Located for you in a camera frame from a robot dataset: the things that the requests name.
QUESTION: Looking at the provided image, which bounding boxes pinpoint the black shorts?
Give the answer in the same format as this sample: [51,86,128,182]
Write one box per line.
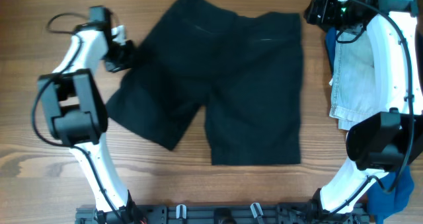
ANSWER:
[106,0,303,166]

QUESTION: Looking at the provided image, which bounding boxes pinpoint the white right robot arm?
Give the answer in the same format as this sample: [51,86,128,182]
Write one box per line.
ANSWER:
[304,0,422,223]

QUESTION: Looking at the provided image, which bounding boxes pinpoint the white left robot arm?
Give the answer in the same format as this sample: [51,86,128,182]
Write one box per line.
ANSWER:
[30,6,145,223]

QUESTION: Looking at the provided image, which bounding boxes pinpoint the light blue denim jeans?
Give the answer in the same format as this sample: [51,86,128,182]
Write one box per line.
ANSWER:
[329,32,378,130]

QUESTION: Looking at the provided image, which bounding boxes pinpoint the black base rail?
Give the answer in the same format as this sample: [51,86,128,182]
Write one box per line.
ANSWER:
[75,202,371,224]

